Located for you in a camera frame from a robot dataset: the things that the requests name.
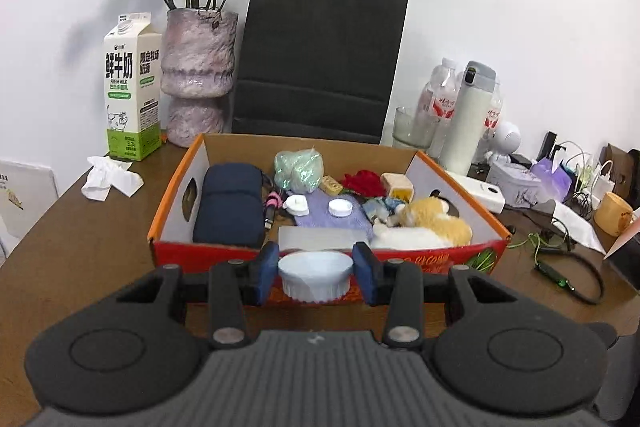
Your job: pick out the purple tissue pack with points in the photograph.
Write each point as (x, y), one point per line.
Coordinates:
(552, 177)

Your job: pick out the clear drinking glass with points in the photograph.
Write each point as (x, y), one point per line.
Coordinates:
(412, 132)

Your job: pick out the blue patterned packet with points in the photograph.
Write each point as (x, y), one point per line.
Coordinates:
(380, 209)

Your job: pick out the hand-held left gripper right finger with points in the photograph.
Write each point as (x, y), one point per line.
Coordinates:
(365, 272)

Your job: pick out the white bottle cap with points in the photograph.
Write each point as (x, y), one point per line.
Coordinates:
(339, 208)

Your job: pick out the dark blue pouch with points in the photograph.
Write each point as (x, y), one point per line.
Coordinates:
(227, 207)

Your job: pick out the clear water bottle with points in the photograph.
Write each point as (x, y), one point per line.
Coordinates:
(493, 112)
(440, 102)

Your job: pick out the crumpled white tissue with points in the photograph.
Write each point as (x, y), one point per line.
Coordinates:
(110, 177)

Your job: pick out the white charger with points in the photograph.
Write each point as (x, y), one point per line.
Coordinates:
(604, 179)

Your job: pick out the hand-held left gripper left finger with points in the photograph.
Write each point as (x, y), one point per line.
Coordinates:
(267, 272)

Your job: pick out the tan cube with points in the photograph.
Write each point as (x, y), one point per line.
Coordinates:
(331, 185)

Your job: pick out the red cardboard box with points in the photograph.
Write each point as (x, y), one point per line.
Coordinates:
(200, 254)

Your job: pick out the purple knitted cloth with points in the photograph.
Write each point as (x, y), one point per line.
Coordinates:
(320, 217)

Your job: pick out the white tin box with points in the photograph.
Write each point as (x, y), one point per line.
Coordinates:
(512, 182)

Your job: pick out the white orange plush cat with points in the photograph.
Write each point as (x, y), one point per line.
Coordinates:
(430, 222)

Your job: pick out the beige square box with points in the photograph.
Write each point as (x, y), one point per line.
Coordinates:
(397, 184)

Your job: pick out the translucent plastic box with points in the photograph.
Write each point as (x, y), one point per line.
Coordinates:
(325, 238)

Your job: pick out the red fabric rose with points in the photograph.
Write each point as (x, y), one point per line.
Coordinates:
(364, 183)

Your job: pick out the brown leather item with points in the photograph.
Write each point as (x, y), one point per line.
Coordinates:
(622, 162)

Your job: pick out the white green milk carton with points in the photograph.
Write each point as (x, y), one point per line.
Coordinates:
(132, 97)

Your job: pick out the white round robot toy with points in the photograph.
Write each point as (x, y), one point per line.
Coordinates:
(506, 139)

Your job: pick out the yellow cup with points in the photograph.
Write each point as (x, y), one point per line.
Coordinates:
(612, 214)

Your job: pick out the white ribbed ramekin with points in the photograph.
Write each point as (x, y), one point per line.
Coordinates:
(316, 274)

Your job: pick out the white paper sheet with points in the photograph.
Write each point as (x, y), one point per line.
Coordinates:
(575, 224)

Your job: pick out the black stand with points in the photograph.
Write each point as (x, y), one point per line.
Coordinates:
(625, 264)

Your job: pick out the pink black pen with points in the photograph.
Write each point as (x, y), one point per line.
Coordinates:
(272, 207)

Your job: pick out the black paper bag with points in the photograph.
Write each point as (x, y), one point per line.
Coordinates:
(320, 57)

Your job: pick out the white thermos bottle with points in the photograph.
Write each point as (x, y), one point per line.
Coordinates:
(467, 122)

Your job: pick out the green plastic bag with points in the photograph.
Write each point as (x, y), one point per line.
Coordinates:
(298, 172)

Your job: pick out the black adapter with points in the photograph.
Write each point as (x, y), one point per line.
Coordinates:
(547, 147)

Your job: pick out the pink textured vase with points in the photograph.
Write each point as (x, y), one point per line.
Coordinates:
(197, 67)

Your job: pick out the white plastic lid piece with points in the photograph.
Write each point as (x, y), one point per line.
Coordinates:
(296, 204)

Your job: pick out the brown wooden desktop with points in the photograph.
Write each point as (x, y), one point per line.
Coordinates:
(75, 247)

